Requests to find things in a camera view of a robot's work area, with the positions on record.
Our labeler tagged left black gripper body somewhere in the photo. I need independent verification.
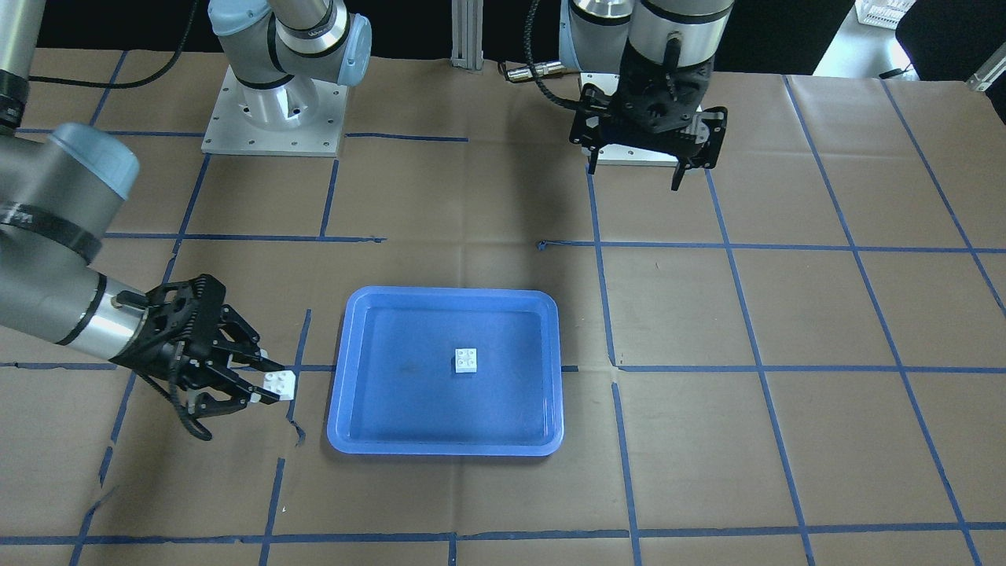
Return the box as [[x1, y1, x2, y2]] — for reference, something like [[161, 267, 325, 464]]
[[582, 57, 716, 133]]

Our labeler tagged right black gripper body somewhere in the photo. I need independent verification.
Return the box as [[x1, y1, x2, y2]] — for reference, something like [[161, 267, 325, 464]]
[[111, 274, 237, 394]]

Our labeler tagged white block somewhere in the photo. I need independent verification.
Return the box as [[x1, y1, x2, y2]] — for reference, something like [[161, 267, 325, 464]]
[[453, 347, 479, 375], [263, 370, 298, 402]]

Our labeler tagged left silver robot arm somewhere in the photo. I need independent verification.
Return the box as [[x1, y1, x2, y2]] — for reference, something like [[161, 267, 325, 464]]
[[557, 1, 734, 190]]

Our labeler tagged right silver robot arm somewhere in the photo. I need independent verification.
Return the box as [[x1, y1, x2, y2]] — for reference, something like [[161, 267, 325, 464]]
[[1, 1, 373, 425]]

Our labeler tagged blue plastic tray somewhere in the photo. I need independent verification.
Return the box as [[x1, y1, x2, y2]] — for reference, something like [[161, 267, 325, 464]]
[[326, 286, 564, 458]]

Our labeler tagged aluminium frame post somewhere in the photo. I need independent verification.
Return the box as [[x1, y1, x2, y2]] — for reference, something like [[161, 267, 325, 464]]
[[450, 0, 485, 74]]

